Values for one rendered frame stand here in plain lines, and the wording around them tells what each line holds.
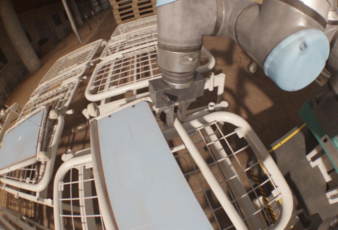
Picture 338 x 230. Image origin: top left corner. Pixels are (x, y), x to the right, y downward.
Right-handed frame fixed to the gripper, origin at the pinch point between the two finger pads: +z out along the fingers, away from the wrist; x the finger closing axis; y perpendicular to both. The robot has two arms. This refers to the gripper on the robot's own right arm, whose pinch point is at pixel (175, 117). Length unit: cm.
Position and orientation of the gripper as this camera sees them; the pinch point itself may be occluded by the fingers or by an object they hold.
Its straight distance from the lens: 41.6
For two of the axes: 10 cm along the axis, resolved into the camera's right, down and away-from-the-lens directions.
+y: 3.9, 6.2, -6.8
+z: -0.1, 7.4, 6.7
